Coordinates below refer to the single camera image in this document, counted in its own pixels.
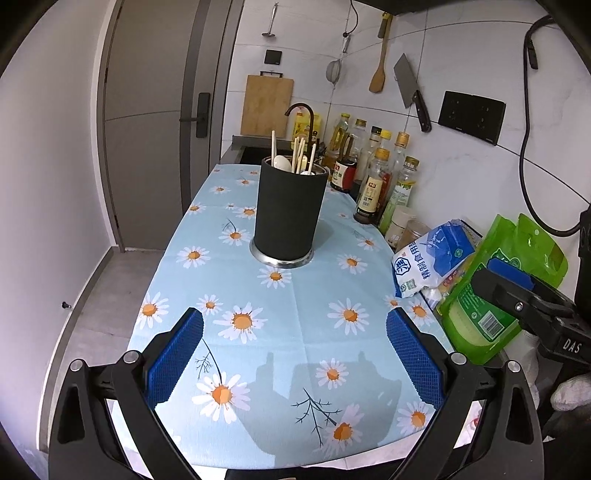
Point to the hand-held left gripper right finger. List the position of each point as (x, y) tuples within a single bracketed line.
[(413, 355)]

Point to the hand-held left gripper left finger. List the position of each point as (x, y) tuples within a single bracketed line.
[(175, 355)]

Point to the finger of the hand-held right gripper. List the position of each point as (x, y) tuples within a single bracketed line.
[(510, 270), (498, 293)]

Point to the black cylindrical utensil holder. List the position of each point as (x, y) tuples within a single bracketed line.
[(286, 217)]

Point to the cream round bowl spoon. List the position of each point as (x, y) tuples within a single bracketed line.
[(281, 162)]

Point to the pile of beige chopsticks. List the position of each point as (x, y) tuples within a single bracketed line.
[(274, 143)]

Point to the person's right hand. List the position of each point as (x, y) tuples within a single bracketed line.
[(575, 392)]

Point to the green sugar bag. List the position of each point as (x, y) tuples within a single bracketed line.
[(480, 318)]

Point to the clear plastic bag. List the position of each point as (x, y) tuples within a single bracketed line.
[(436, 295)]

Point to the blue white salt bag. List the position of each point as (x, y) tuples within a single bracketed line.
[(434, 258)]

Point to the brown lid spice jar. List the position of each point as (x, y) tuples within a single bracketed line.
[(415, 233)]

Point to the blue daisy print tablecloth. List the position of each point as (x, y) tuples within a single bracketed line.
[(295, 314)]

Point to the green label bottle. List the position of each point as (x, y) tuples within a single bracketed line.
[(400, 191)]

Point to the tall bottle gold cap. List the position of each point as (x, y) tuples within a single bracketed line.
[(400, 152)]

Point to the yellow cap bottle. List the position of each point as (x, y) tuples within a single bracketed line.
[(387, 136)]

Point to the dark bottle red label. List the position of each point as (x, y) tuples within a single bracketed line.
[(341, 177)]

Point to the clear glass bottle gold cap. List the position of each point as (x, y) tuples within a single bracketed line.
[(359, 143)]

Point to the dark kitchen sink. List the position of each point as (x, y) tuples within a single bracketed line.
[(247, 154)]

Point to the golden oil glass bottle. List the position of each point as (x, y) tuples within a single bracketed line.
[(340, 138)]

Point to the wooden spatula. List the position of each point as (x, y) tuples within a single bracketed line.
[(377, 83)]

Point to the yellow oil bottle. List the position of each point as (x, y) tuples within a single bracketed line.
[(302, 127)]

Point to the grey door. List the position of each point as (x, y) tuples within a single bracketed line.
[(152, 92)]

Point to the wooden cutting board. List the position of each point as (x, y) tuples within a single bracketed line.
[(265, 106)]

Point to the metal mesh strainer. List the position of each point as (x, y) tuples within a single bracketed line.
[(333, 71)]

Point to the black curved faucet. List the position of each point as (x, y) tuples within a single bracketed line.
[(300, 105)]

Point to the hanging metal ladle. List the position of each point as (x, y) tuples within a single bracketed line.
[(273, 16)]

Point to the black wall outlet panel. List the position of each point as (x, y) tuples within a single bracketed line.
[(471, 115)]

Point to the small black wall switch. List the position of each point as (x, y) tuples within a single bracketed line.
[(273, 56)]

